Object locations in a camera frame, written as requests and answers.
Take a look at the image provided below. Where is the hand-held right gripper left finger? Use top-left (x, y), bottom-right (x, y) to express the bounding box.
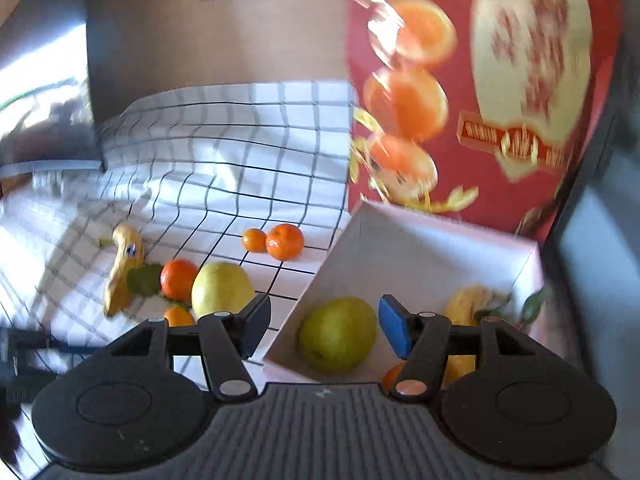
top-left (107, 294), bottom-right (272, 402)

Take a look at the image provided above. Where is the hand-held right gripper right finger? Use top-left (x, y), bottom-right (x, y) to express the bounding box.
top-left (378, 295), bottom-right (538, 402)

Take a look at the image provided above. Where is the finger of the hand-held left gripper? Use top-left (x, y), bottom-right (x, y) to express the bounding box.
top-left (0, 329), bottom-right (68, 357)

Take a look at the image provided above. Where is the yellow-green pear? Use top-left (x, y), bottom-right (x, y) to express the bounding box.
top-left (191, 261), bottom-right (257, 319)

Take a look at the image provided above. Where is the green apple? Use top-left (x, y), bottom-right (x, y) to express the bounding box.
top-left (299, 297), bottom-right (378, 374)

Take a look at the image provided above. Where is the small orange mandarin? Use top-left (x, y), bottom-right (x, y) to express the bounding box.
top-left (243, 228), bottom-right (268, 253)
top-left (163, 306), bottom-right (197, 328)

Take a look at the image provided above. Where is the plain yellow banana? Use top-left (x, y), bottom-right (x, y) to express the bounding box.
top-left (442, 285), bottom-right (496, 386)

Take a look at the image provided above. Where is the pink cardboard box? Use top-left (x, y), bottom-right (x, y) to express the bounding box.
top-left (262, 200), bottom-right (548, 386)

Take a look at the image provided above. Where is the banana with sticker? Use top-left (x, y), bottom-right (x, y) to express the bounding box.
top-left (102, 224), bottom-right (146, 318)

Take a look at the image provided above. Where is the dark green leaf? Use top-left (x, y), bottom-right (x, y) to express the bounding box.
top-left (126, 264), bottom-right (164, 297)

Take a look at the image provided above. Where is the white black checked tablecloth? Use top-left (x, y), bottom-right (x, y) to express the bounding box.
top-left (0, 80), bottom-right (358, 480)

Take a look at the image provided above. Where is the grey flat panel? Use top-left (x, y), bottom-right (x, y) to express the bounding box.
top-left (542, 110), bottom-right (640, 461)

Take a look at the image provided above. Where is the dark monitor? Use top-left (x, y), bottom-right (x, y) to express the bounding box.
top-left (0, 0), bottom-right (106, 181)

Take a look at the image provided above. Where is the red printed bag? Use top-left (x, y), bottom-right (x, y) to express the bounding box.
top-left (345, 0), bottom-right (623, 241)

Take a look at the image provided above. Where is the brown cardboard panel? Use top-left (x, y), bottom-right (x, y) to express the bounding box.
top-left (82, 0), bottom-right (353, 121)

